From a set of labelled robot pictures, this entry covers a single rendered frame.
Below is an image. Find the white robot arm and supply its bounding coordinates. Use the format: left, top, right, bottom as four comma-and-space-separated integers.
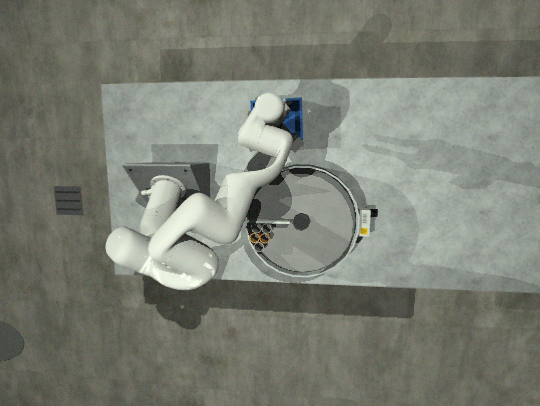
106, 92, 305, 290

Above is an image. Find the bronze bushing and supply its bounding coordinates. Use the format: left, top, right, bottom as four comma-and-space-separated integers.
249, 232, 261, 243
260, 232, 271, 243

